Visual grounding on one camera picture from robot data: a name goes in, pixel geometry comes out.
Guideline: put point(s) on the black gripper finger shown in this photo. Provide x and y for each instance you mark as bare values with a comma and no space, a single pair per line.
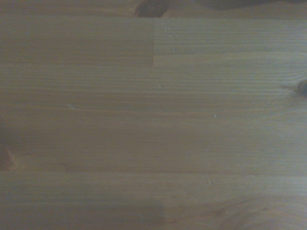
251,3

